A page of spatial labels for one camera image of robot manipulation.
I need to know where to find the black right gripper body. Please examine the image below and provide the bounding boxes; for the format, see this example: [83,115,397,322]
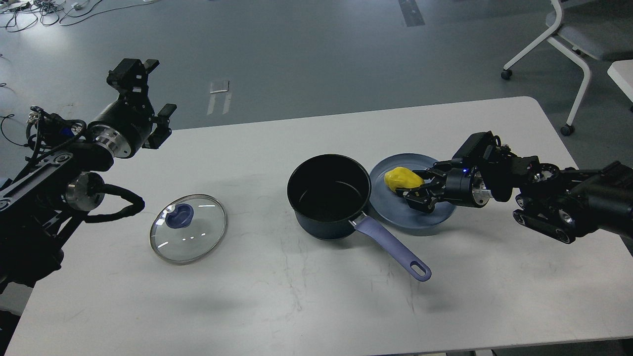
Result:
[442,166,493,208]

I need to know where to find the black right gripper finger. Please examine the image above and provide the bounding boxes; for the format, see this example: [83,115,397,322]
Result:
[413,160,452,185]
[395,183,446,214]

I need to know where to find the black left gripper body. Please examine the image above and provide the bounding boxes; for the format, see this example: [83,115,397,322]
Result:
[88,94,154,159]

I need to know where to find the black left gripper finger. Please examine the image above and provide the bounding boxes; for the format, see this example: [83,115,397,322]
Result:
[106,58,160,104]
[142,103,177,149]

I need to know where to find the yellow potato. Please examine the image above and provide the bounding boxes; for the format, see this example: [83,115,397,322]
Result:
[383,167,425,193]

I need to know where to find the glass pot lid purple knob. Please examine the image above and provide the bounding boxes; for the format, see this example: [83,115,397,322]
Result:
[149,194,228,265]

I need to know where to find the dark blue saucepan purple handle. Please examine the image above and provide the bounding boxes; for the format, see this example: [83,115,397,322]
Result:
[287,154,432,282]

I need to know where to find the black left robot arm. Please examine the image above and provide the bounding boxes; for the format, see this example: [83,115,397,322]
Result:
[0,58,177,289]

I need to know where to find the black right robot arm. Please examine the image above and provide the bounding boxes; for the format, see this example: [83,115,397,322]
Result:
[394,132,633,245]

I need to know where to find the blue grey plate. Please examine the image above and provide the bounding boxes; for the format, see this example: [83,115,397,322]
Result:
[370,153,456,230]

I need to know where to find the white table corner right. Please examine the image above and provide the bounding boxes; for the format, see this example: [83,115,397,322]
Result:
[607,59,633,102]

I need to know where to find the white grey office chair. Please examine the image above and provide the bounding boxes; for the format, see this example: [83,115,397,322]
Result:
[500,0,633,136]

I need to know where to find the black floor cable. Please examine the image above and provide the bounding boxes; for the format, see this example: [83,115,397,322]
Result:
[0,114,30,148]

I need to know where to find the floor cable bundle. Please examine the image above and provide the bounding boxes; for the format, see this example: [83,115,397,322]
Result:
[0,0,159,33]

